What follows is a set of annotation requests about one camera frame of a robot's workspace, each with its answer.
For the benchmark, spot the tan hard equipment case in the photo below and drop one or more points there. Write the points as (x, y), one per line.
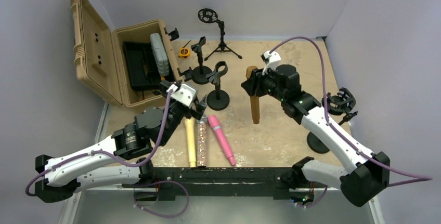
(99, 59)

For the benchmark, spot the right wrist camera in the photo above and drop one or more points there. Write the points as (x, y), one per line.
(271, 60)

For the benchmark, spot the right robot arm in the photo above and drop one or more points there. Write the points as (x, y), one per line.
(362, 174)

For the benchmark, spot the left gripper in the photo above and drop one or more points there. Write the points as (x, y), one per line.
(196, 112)

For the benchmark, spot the black tripod mic stand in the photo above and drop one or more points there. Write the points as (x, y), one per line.
(209, 16)

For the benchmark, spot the black tray in case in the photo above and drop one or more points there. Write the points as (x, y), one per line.
(142, 69)

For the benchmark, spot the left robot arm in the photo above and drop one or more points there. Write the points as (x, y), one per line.
(121, 158)

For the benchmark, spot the cream beige microphone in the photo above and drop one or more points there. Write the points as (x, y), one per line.
(191, 144)

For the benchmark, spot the gold microphone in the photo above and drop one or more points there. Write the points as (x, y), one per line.
(255, 105)

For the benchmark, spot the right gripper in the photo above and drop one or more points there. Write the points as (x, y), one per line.
(251, 84)

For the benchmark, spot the pink mic round-base stand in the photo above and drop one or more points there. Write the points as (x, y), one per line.
(217, 99)

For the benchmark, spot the gold mic shock-mount stand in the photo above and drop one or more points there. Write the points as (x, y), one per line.
(341, 103)

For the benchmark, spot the glitter microphone with grey head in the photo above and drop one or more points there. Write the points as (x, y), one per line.
(202, 142)

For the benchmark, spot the yellow tape measure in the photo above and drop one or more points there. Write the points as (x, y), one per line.
(185, 52)

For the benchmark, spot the pink microphone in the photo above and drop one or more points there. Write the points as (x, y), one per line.
(221, 138)

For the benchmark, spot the grey plastic tool case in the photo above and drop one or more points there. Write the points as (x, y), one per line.
(160, 55)

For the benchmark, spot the black round-base mic stand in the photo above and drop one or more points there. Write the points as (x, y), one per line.
(200, 72)

